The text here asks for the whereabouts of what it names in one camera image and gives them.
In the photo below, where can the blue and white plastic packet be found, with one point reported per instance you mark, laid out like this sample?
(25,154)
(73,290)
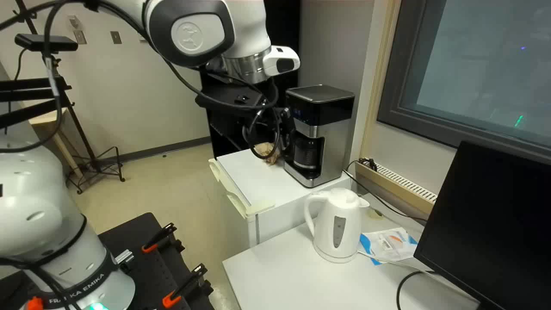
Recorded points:
(390,244)

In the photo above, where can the tall black cabinet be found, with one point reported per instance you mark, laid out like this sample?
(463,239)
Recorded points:
(227,130)

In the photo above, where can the grey wall outlet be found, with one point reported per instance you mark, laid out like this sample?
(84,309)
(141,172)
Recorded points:
(117,39)

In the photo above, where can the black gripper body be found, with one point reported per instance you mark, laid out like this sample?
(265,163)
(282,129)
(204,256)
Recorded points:
(235,96)

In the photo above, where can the tan round object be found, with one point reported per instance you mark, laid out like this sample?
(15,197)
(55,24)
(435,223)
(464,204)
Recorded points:
(266,153)

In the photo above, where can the beige wall radiator cover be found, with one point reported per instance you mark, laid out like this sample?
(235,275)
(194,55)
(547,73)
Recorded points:
(397,192)

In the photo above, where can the black tripod stand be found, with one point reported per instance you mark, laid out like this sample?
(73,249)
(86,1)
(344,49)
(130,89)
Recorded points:
(36,87)

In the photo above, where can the black and steel coffeemaker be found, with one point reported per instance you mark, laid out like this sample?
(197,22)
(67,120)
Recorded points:
(330,132)

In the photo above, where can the glass coffee carafe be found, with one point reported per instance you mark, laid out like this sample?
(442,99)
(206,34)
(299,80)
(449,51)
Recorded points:
(304,153)

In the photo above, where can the light wooden stand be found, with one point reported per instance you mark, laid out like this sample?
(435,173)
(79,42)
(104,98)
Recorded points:
(55,135)

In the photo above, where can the dark grey window frame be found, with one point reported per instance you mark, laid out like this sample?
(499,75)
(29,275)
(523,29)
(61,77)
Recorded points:
(397,87)

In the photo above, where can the white mini fridge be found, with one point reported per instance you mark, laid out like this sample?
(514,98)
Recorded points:
(270,184)

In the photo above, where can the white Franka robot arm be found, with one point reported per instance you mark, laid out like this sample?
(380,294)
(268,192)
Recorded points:
(196,29)

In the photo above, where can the white electric kettle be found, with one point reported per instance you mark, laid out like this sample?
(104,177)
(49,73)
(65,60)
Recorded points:
(339,227)

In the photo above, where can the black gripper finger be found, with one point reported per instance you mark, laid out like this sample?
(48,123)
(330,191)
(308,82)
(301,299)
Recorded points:
(256,130)
(282,132)

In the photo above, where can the black computer monitor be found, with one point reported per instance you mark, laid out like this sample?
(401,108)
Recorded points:
(494,230)

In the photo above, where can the black camera on stand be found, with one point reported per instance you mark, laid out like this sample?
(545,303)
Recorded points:
(46,42)

